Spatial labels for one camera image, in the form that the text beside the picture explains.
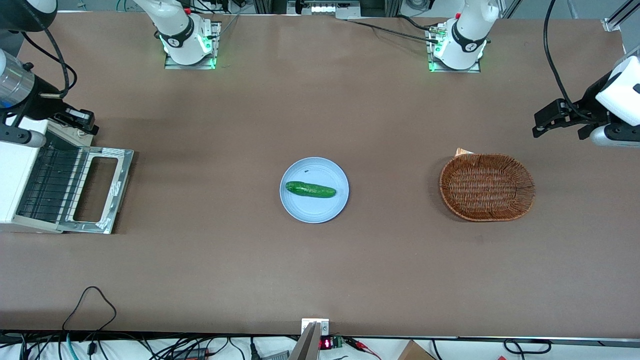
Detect black looped thin cable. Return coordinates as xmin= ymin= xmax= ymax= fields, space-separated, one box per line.
xmin=62 ymin=285 xmax=118 ymax=334

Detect black left wrist camera cable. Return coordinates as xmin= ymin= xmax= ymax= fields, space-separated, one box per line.
xmin=543 ymin=0 xmax=597 ymax=122

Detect brown oval wicker basket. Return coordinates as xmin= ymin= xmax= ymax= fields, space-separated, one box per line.
xmin=439 ymin=153 xmax=536 ymax=222

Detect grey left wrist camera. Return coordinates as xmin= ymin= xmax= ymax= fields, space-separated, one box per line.
xmin=589 ymin=123 xmax=640 ymax=149

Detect green cucumber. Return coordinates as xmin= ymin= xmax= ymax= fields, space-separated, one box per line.
xmin=285 ymin=181 xmax=337 ymax=199

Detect white toaster oven body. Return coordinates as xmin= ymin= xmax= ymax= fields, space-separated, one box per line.
xmin=0 ymin=119 xmax=94 ymax=235

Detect red alligator clip leads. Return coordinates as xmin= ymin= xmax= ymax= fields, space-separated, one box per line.
xmin=345 ymin=337 xmax=382 ymax=360

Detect lit control box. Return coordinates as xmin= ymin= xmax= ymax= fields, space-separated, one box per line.
xmin=287 ymin=0 xmax=362 ymax=20

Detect long black table cable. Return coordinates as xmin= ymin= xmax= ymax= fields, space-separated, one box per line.
xmin=345 ymin=18 xmax=443 ymax=45

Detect aluminium frame profile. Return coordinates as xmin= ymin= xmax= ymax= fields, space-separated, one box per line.
xmin=602 ymin=0 xmax=640 ymax=32

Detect brown cardboard piece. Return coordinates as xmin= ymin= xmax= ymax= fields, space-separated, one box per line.
xmin=397 ymin=340 xmax=437 ymax=360

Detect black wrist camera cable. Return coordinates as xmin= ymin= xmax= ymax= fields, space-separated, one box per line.
xmin=20 ymin=25 xmax=79 ymax=100
xmin=543 ymin=0 xmax=597 ymax=122

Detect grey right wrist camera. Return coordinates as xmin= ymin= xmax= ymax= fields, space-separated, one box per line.
xmin=0 ymin=125 xmax=49 ymax=149

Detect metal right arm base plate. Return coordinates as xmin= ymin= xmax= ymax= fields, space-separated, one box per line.
xmin=163 ymin=21 xmax=222 ymax=70

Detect light blue round plate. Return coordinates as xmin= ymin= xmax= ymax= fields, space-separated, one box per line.
xmin=279 ymin=157 xmax=350 ymax=224

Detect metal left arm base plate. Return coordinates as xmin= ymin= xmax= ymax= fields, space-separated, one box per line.
xmin=425 ymin=25 xmax=482 ymax=74

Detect black power adapter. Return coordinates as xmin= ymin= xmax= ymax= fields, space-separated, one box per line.
xmin=172 ymin=347 xmax=211 ymax=360

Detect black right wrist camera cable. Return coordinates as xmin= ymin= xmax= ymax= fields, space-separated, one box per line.
xmin=20 ymin=25 xmax=79 ymax=100

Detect short black table cable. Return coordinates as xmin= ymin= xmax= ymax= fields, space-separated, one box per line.
xmin=396 ymin=14 xmax=438 ymax=33

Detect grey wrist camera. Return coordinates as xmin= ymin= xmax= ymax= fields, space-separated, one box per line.
xmin=0 ymin=125 xmax=49 ymax=149
xmin=589 ymin=123 xmax=640 ymax=149

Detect black coiled cable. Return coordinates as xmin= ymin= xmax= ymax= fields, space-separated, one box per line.
xmin=503 ymin=338 xmax=552 ymax=355

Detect wire oven rack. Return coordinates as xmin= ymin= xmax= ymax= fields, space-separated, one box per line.
xmin=17 ymin=148 xmax=91 ymax=224

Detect grey camera mount bar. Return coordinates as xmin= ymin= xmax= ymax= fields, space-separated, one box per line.
xmin=289 ymin=322 xmax=321 ymax=360

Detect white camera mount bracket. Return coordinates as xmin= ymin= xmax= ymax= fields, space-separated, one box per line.
xmin=301 ymin=318 xmax=330 ymax=336

